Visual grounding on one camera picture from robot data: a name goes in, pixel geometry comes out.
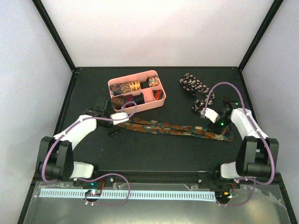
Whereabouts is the brown green patterned tie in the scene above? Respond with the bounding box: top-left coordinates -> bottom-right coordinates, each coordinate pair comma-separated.
117,118 -> 235,142

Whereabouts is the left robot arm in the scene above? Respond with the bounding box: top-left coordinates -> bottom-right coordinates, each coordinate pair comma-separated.
36,98 -> 118,186

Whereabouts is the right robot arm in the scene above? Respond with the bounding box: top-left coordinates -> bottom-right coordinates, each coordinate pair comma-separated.
207,100 -> 279,188

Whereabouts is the blue floral rolled tie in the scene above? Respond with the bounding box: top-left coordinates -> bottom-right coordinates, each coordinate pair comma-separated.
109,84 -> 122,96

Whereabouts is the red navy rolled tie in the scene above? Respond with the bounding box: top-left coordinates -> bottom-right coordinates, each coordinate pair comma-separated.
124,94 -> 135,108

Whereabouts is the brown paisley rolled tie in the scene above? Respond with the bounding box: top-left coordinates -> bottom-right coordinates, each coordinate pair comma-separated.
120,82 -> 131,94

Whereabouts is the yellow black rolled tie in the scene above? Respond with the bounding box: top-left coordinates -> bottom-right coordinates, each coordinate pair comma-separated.
129,80 -> 141,91

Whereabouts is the pink divided organizer box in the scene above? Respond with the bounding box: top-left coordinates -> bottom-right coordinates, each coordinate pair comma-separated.
107,70 -> 166,114

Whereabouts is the black floral tie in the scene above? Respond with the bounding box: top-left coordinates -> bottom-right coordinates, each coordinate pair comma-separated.
179,73 -> 215,113

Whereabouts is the red striped rolled tie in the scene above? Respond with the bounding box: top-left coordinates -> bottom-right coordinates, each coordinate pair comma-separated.
153,90 -> 165,100

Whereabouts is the white red floral rolled tie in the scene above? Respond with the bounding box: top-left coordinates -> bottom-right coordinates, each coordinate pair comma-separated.
148,76 -> 160,87

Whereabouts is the light blue slotted strip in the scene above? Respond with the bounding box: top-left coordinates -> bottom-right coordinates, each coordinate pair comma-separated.
38,189 -> 216,202

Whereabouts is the clear acrylic sheet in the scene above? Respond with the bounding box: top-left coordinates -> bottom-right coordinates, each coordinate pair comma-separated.
24,182 -> 291,224

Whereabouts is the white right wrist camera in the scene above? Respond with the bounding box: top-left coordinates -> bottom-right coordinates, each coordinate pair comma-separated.
200,108 -> 219,123

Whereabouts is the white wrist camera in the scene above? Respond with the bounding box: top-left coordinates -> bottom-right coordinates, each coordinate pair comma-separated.
110,112 -> 129,125
200,108 -> 219,123

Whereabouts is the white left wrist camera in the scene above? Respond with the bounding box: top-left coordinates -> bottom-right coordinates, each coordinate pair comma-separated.
110,112 -> 129,125

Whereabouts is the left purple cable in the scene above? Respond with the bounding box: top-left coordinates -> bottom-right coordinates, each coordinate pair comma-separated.
42,100 -> 138,207

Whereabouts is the black aluminium mounting rail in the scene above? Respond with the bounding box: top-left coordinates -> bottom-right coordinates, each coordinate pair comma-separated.
35,171 -> 283,187

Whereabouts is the left black frame post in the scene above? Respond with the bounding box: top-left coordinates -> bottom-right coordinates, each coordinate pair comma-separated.
32,0 -> 76,72

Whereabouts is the black frame post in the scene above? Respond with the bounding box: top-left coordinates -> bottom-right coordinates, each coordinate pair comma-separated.
238,0 -> 284,71
32,0 -> 76,72

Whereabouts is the right black frame post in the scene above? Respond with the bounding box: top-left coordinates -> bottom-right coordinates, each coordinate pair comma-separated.
238,0 -> 284,71

